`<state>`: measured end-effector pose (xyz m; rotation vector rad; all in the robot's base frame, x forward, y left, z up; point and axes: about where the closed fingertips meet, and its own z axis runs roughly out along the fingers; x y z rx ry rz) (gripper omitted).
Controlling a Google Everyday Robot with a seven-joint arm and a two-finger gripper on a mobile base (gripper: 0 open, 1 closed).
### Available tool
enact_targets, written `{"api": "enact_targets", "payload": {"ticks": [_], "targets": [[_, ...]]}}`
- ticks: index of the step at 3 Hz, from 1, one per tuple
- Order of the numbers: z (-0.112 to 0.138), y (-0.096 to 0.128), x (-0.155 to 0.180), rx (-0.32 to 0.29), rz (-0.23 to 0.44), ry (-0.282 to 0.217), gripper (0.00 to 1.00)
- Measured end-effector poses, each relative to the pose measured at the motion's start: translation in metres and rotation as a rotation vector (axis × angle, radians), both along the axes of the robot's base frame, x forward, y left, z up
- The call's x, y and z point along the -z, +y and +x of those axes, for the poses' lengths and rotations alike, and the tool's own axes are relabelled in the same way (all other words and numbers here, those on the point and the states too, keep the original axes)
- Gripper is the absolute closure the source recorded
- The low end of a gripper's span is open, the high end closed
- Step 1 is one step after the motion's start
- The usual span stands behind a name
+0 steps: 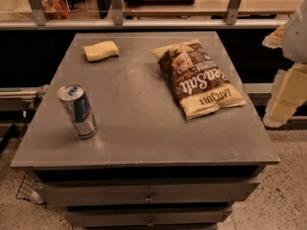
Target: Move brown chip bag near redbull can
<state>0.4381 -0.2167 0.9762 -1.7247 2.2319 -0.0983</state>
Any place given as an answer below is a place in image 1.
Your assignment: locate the brown sea salt chip bag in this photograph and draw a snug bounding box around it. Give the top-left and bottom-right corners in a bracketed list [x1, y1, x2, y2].
[151, 39, 247, 120]

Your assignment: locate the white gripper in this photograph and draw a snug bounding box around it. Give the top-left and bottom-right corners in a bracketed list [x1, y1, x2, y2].
[262, 0, 307, 127]

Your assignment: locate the yellow sponge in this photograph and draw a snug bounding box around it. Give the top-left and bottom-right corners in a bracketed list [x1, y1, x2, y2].
[83, 40, 119, 62]

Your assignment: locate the metal shelf rail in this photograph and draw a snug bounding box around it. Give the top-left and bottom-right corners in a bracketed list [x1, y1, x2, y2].
[0, 19, 287, 31]

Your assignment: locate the orange snack bag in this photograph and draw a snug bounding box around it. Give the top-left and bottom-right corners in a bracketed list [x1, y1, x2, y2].
[40, 0, 69, 19]

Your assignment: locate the grey drawer cabinet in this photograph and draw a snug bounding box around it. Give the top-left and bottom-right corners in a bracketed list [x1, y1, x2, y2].
[12, 32, 278, 230]

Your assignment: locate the grey drawer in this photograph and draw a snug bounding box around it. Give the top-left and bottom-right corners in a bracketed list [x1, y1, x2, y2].
[35, 177, 260, 207]
[65, 206, 232, 228]

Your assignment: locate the black wire rack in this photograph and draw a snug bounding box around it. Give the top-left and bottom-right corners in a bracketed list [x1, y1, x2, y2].
[15, 173, 41, 204]

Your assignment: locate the silver blue redbull can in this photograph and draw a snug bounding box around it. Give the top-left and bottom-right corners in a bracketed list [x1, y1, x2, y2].
[58, 83, 97, 139]

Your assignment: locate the upper grey drawer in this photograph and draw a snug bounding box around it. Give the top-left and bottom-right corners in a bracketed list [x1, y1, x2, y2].
[35, 177, 260, 207]

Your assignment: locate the lower grey drawer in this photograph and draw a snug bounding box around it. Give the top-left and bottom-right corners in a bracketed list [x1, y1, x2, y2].
[65, 206, 232, 228]

